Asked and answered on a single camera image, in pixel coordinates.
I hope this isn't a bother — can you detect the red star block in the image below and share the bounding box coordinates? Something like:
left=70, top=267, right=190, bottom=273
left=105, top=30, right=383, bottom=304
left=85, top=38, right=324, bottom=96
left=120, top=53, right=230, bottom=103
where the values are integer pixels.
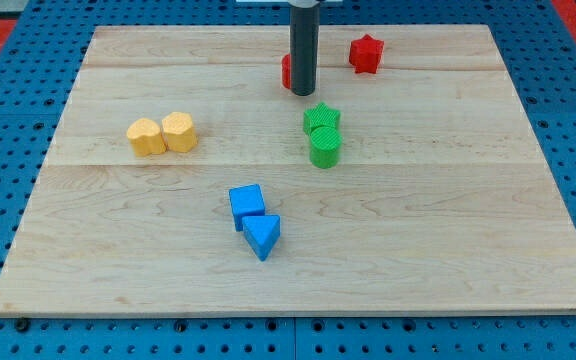
left=349, top=34, right=385, bottom=74

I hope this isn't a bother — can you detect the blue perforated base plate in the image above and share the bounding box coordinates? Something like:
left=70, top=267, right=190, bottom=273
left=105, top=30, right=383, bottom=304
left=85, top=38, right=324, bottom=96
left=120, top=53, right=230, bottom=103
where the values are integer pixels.
left=0, top=1, right=576, bottom=359

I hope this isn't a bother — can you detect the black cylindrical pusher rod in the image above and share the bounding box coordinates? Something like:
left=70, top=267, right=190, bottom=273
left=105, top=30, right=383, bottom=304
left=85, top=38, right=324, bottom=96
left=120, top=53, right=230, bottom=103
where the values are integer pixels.
left=289, top=0, right=320, bottom=96

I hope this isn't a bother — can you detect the blue triangle block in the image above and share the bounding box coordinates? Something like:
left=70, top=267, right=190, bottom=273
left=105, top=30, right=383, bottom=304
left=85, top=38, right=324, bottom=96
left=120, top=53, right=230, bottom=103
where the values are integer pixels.
left=242, top=215, right=281, bottom=261

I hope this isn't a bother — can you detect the red circle block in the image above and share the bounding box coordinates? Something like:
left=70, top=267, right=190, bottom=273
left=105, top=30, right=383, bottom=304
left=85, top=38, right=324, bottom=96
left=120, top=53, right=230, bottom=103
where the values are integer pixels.
left=281, top=54, right=291, bottom=89

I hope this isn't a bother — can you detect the wooden board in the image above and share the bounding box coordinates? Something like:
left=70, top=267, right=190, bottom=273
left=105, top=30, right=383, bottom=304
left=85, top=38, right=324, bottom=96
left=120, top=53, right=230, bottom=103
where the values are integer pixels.
left=0, top=25, right=576, bottom=318

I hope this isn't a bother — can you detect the blue cube block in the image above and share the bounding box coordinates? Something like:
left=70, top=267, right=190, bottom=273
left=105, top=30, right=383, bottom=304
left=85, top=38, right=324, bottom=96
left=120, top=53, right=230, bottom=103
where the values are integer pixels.
left=228, top=184, right=266, bottom=232

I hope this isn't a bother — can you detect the yellow heart block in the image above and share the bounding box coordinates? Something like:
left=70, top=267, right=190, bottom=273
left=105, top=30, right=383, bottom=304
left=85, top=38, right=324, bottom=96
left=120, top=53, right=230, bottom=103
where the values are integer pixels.
left=126, top=118, right=167, bottom=157

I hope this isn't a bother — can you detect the green star block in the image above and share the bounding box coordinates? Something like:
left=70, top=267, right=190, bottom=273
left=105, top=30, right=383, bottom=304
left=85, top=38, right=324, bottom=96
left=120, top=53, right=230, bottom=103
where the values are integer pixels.
left=302, top=102, right=341, bottom=135

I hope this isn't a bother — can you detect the green circle block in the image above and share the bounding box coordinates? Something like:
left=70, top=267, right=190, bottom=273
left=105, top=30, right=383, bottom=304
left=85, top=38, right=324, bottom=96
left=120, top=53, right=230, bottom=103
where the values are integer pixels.
left=309, top=126, right=342, bottom=169

